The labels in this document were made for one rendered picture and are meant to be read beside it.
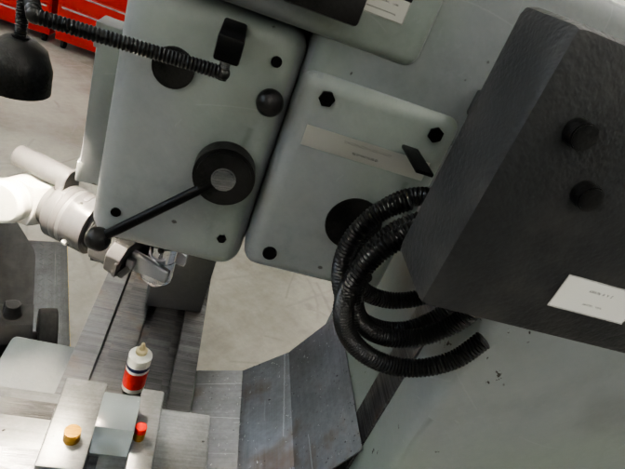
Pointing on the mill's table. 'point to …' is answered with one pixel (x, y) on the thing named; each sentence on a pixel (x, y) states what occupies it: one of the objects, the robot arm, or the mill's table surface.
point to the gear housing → (376, 25)
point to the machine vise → (38, 415)
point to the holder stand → (184, 287)
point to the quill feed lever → (98, 237)
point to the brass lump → (72, 435)
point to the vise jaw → (69, 412)
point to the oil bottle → (137, 369)
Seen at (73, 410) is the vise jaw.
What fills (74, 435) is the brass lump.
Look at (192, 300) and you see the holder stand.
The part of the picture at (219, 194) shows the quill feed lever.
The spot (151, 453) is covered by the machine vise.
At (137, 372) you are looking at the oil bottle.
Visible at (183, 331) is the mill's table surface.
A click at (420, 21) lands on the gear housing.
